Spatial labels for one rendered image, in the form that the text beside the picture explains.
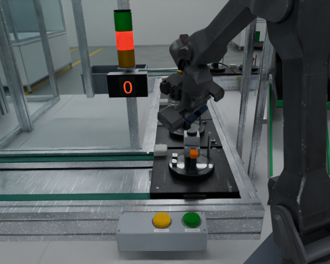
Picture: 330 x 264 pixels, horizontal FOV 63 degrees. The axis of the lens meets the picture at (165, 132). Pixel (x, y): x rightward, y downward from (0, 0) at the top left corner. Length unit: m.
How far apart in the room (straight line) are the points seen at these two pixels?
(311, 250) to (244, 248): 0.38
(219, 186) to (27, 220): 0.51
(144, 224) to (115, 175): 0.30
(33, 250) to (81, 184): 0.23
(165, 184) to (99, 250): 0.24
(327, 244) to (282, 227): 0.06
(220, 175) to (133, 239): 0.31
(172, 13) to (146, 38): 1.35
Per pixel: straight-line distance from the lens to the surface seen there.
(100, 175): 0.93
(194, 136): 0.76
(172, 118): 0.64
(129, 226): 0.67
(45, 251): 0.82
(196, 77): 0.57
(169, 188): 0.75
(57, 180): 0.96
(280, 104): 0.72
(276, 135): 0.83
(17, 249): 0.85
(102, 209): 0.73
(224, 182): 0.78
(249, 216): 0.73
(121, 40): 0.81
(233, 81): 1.99
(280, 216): 0.40
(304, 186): 0.38
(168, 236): 0.65
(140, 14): 11.25
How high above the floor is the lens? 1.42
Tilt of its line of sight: 25 degrees down
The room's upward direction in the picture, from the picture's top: 2 degrees counter-clockwise
